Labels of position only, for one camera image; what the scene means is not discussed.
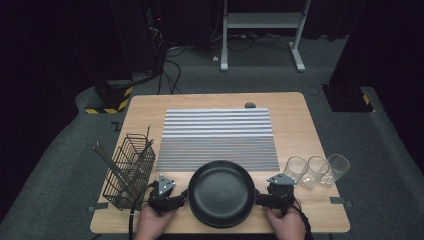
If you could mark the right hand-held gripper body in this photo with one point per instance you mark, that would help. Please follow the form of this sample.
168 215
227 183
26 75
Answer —
281 196

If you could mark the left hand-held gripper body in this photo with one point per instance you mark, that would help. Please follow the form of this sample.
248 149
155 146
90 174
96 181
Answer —
163 200

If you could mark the silver fork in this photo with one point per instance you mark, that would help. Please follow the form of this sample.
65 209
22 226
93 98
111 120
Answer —
148 130

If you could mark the person's left hand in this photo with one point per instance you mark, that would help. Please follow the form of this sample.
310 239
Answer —
151 225

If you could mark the person's right hand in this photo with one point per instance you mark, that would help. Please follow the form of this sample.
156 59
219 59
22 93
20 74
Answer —
288 225

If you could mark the clear drinking glass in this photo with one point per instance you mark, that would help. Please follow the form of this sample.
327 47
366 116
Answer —
295 168
315 170
336 166

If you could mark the long metal utensil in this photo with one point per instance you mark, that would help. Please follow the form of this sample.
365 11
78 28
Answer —
108 160

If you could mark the grey striped placemat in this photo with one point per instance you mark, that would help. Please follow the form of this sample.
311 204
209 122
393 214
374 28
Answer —
216 133

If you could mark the grey table grommet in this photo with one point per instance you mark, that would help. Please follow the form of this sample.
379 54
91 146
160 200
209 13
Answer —
250 105

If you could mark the black stand with hazard tape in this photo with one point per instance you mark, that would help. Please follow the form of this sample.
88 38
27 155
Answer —
113 95
346 98

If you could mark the white plug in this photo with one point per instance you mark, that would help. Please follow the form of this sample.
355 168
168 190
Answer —
215 58

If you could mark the dark equipment rack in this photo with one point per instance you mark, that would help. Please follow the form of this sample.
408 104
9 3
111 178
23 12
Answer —
155 33

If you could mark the grey table bracket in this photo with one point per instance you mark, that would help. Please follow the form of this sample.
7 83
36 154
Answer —
98 206
340 201

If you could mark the white desk frame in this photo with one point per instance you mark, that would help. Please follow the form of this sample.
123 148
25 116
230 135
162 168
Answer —
263 20

